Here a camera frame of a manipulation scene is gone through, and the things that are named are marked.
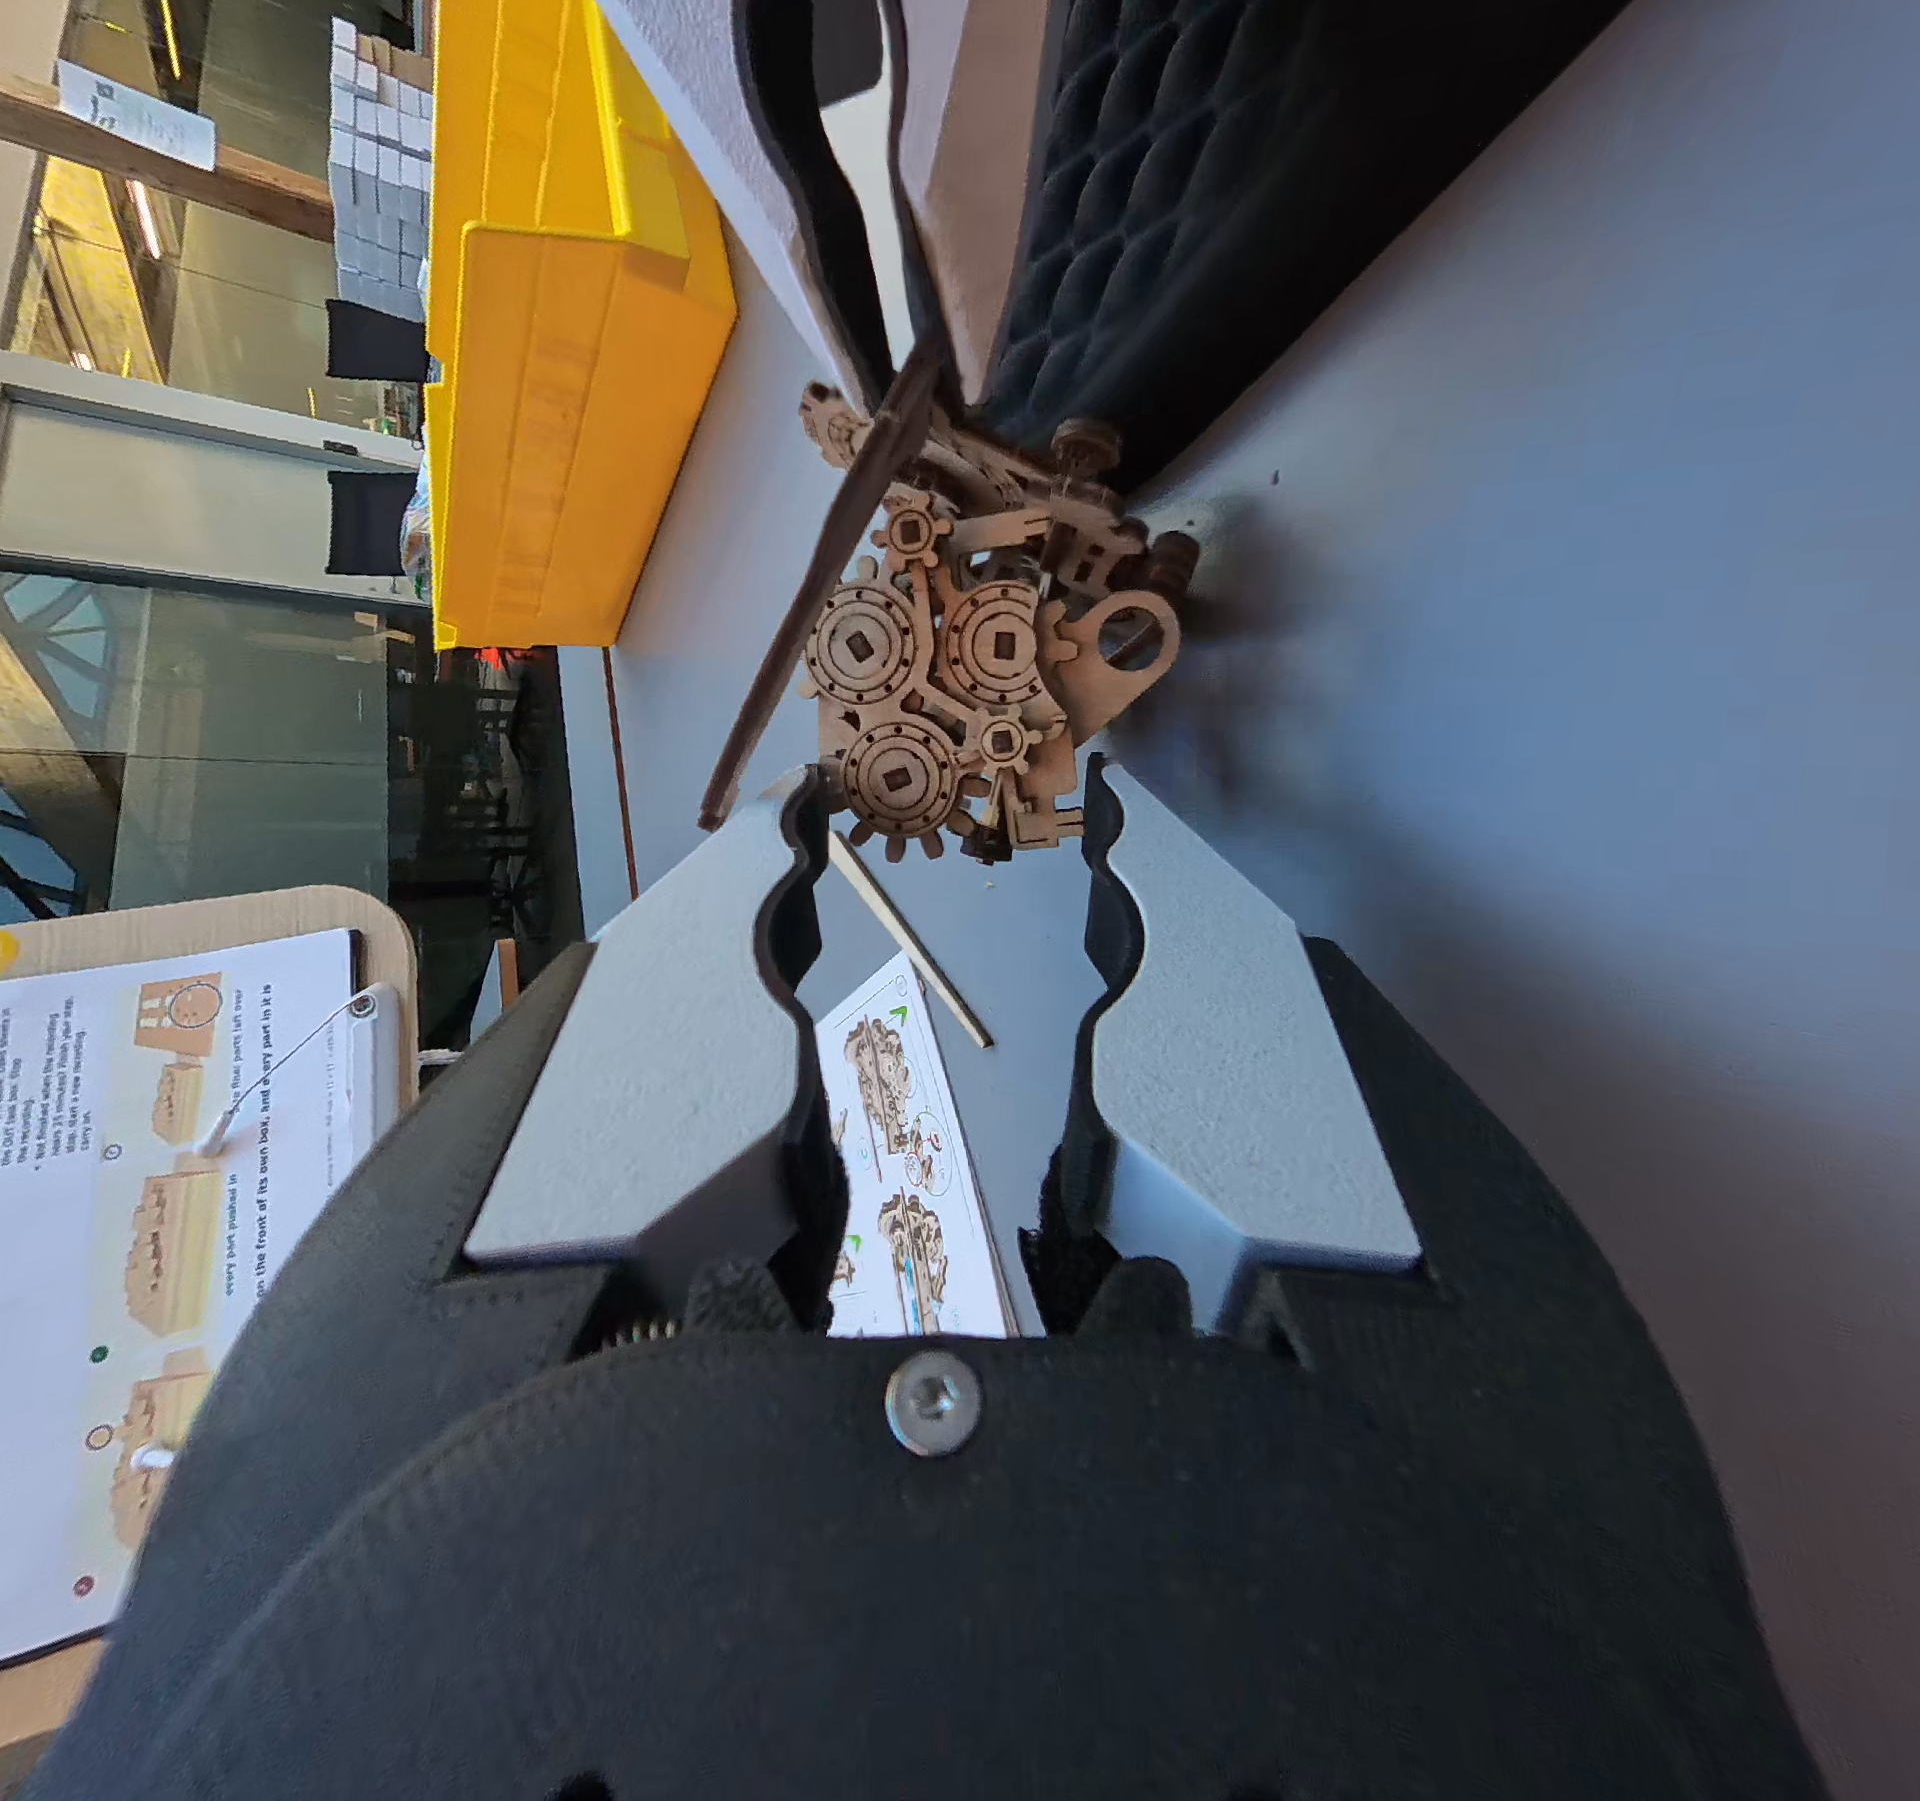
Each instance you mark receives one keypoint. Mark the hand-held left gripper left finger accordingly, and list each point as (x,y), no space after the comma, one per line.
(645,1080)

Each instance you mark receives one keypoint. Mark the white printed instruction sheet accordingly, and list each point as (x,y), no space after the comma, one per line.
(150,1232)

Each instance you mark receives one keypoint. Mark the thin light wooden stick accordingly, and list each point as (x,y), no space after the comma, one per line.
(917,946)

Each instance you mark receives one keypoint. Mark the wooden gear model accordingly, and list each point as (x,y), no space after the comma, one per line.
(869,647)

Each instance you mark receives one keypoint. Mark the white paper sheet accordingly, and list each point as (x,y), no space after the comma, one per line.
(134,115)

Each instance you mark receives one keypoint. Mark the curved wooden model part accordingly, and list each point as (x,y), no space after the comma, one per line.
(817,571)

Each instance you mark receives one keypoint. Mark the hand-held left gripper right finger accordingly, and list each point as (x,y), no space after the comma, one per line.
(1246,1080)

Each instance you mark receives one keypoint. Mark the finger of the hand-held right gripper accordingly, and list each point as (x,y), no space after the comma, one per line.
(977,104)
(672,2)

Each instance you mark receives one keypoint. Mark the black square panel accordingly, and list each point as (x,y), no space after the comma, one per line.
(373,336)
(370,523)

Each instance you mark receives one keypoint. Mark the stack of white boxes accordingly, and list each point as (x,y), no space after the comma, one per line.
(373,182)

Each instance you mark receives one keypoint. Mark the yellow plastic bin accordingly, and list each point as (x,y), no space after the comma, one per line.
(570,406)

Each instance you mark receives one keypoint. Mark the instruction sheet on clipboard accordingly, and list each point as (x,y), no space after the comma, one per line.
(387,962)

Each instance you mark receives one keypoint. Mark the assembly instruction booklet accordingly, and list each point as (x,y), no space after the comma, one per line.
(900,1140)

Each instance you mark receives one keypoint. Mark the black quilted cloth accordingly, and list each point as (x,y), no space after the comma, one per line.
(1275,104)

